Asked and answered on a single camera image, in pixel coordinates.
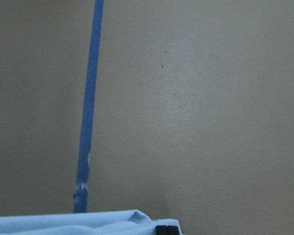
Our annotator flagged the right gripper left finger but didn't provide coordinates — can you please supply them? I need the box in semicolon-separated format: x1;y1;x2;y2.
155;225;168;235

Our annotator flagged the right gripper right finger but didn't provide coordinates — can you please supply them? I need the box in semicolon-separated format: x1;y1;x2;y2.
167;226;179;235

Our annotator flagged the light blue t-shirt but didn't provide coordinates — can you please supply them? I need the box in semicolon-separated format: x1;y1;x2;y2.
0;210;182;235

